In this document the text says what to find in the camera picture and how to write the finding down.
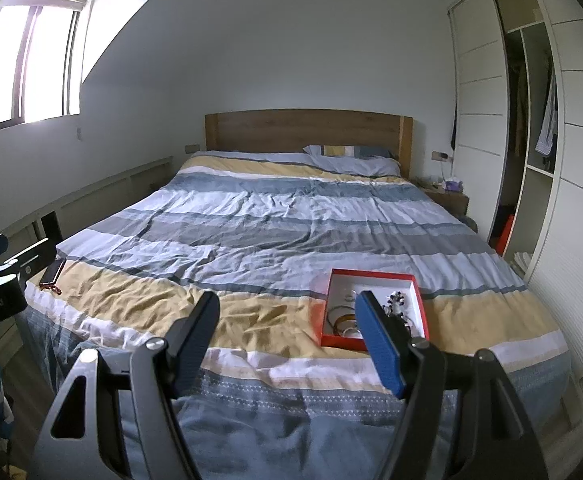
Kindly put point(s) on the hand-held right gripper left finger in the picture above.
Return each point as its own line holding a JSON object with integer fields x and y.
{"x": 196, "y": 345}

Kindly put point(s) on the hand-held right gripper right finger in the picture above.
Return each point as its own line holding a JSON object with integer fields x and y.
{"x": 379, "y": 347}

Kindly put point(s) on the amber bangle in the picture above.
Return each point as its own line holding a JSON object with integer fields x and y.
{"x": 345, "y": 317}

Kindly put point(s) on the thin silver bangle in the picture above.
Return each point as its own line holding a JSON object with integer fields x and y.
{"x": 332, "y": 312}

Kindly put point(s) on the red jewelry box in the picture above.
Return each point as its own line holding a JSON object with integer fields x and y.
{"x": 371, "y": 282}

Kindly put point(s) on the black smartphone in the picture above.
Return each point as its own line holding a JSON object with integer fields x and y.
{"x": 52, "y": 272}

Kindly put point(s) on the striped duvet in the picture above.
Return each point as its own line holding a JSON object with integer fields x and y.
{"x": 271, "y": 220}

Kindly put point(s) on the wooden nightstand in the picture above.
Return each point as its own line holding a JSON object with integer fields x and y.
{"x": 451, "y": 202}

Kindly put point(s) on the folded white cloths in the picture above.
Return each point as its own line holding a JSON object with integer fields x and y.
{"x": 524, "y": 262}

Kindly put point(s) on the red bag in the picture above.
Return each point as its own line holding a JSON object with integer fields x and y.
{"x": 505, "y": 235}

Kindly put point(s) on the purple tissue box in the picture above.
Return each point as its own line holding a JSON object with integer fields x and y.
{"x": 454, "y": 185}

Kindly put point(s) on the striped pillow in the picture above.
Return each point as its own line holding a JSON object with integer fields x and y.
{"x": 356, "y": 162}

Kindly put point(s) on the window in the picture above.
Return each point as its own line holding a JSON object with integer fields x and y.
{"x": 26, "y": 60}

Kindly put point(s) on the wooden headboard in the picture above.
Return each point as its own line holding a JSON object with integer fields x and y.
{"x": 296, "y": 130}

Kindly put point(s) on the white wardrobe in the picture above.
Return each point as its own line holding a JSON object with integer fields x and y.
{"x": 581, "y": 185}

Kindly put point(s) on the hanging brown clothes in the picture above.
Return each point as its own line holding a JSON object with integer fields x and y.
{"x": 520, "y": 110}

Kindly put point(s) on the hanging striped shirt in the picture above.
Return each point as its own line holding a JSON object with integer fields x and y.
{"x": 547, "y": 120}

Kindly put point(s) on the wall outlet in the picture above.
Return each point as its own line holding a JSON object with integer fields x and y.
{"x": 440, "y": 156}

